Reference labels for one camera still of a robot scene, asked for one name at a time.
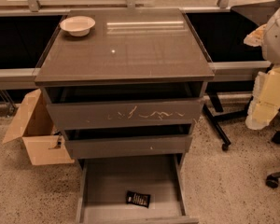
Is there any grey drawer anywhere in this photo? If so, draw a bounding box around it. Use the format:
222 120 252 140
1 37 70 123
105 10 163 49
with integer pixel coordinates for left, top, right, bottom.
76 155 199 224
42 81 205 130
65 124 192 159

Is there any grey top drawer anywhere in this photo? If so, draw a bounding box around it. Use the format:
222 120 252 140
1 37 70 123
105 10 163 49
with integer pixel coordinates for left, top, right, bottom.
42 81 205 130

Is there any grey middle drawer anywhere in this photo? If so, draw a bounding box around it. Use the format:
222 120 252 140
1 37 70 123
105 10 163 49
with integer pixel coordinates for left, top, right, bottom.
65 124 192 159

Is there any black rxbar chocolate bar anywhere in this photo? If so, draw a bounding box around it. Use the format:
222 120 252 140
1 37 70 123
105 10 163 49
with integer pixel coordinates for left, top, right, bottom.
126 190 151 208

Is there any open cardboard box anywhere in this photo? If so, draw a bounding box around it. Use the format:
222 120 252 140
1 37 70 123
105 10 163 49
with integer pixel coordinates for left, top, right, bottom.
3 89 75 165

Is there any white bowl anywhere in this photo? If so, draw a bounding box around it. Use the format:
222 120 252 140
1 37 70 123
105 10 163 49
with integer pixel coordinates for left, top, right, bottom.
60 16 95 37

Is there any grey bottom drawer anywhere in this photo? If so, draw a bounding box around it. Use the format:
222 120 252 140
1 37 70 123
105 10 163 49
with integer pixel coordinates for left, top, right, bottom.
76 155 199 224

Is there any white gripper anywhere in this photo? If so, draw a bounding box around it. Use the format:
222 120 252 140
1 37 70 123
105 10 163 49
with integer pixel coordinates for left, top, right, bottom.
244 8 280 130

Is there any grey drawer cabinet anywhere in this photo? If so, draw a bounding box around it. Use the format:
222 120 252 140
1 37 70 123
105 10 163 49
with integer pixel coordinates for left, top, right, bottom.
34 8 216 224

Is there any black rolling stand table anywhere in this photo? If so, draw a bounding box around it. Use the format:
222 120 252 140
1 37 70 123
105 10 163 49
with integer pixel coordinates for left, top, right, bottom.
203 0 280 152

